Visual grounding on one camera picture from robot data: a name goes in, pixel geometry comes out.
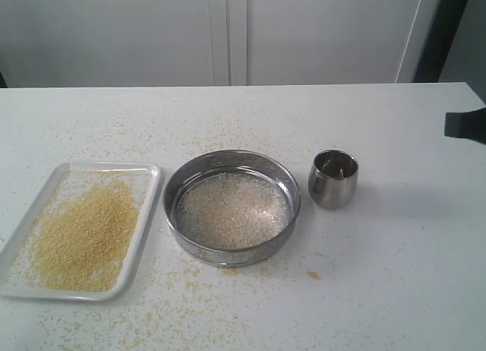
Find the round steel mesh sieve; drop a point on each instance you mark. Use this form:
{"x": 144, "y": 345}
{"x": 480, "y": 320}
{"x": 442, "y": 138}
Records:
{"x": 232, "y": 208}

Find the stainless steel cup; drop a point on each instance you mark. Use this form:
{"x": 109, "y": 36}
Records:
{"x": 333, "y": 179}

